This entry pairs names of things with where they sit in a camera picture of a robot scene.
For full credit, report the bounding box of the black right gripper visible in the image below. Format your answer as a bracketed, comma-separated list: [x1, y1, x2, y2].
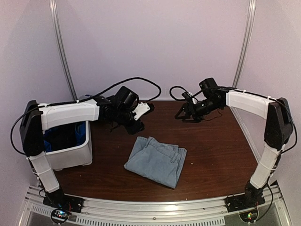
[175, 98, 221, 123]

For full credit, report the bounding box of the light blue denim skirt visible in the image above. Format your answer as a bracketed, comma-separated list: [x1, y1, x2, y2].
[124, 137, 187, 189]

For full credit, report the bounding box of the black garment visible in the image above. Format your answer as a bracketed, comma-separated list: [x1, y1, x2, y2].
[43, 123, 77, 152]

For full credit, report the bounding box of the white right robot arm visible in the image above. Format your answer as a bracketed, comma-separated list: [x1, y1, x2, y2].
[175, 78, 295, 189]

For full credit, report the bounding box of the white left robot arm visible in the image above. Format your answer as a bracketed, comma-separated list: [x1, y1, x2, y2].
[19, 86, 151, 209]

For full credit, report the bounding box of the white plastic laundry bin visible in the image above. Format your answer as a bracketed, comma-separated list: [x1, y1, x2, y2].
[46, 121, 93, 171]

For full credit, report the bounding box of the blue garment in bin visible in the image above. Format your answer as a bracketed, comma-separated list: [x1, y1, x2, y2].
[43, 121, 86, 153]

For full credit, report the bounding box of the folded grey button shirt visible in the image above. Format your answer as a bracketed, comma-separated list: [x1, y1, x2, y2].
[79, 94, 92, 100]

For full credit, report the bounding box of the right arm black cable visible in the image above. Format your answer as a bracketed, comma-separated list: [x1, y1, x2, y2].
[169, 86, 203, 101]

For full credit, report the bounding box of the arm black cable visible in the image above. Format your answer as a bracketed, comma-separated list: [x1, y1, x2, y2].
[169, 86, 203, 101]
[77, 76, 162, 104]

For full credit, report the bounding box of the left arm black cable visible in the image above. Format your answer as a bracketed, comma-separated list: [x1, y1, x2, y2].
[77, 76, 162, 104]

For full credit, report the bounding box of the front aluminium rail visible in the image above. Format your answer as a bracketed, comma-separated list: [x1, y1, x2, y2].
[17, 181, 287, 226]

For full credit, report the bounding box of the right aluminium frame post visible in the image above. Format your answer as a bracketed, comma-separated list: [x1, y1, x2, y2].
[232, 0, 256, 88]

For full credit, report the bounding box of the aluminium frame post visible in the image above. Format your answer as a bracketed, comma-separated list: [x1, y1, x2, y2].
[232, 0, 256, 88]
[49, 0, 78, 100]

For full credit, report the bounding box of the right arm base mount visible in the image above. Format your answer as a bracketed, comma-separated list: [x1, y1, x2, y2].
[224, 182, 265, 224]

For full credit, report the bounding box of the left aluminium frame post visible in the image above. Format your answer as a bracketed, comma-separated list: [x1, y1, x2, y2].
[49, 0, 78, 100]

